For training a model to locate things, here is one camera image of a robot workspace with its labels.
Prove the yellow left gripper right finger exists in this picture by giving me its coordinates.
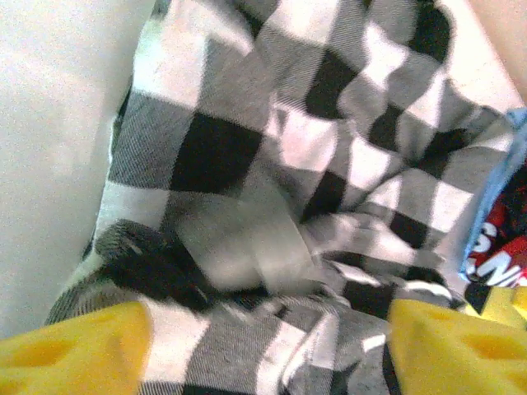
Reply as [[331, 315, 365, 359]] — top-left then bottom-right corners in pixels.
[[386, 286, 527, 395]]

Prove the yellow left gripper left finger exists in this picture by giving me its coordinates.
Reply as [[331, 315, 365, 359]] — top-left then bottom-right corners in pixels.
[[0, 300, 152, 395]]

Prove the black white checked shirt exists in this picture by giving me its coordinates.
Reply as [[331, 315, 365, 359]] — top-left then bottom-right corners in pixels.
[[43, 0, 524, 395]]

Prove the red black checked shirt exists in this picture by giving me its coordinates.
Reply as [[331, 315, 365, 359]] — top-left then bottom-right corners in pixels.
[[459, 107, 527, 318]]

